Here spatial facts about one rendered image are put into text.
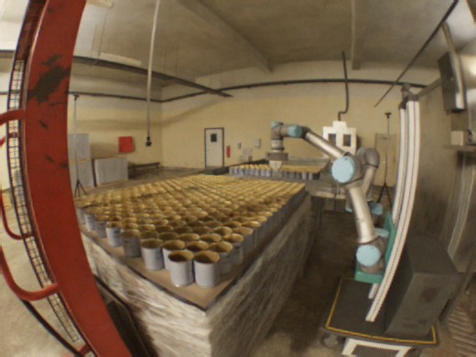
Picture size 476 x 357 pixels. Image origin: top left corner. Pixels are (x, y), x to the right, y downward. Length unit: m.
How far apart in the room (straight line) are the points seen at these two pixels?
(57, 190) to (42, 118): 0.19
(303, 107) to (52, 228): 8.29
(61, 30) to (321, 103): 8.15
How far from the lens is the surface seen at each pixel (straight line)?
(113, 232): 0.81
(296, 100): 8.52
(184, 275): 0.56
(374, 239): 1.03
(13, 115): 0.60
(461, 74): 2.23
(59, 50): 0.66
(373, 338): 1.59
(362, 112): 8.31
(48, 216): 0.62
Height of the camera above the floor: 1.48
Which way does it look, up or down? 10 degrees down
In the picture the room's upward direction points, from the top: straight up
